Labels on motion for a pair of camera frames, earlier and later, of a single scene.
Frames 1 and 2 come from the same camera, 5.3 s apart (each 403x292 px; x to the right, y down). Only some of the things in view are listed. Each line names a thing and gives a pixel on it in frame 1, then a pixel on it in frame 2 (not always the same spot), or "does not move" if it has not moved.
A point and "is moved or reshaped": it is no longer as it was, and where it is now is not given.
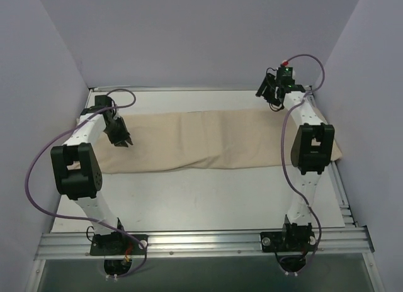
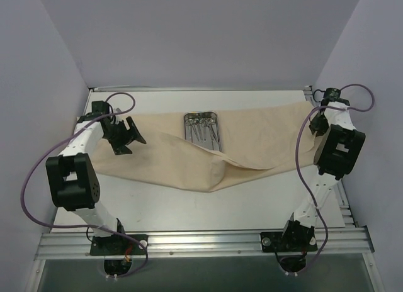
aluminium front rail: x=210 y=242 does not move
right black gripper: x=266 y=88 → x=318 y=126
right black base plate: x=288 y=241 does not move
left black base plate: x=118 y=244 does not move
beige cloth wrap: x=198 y=140 is moved or reshaped
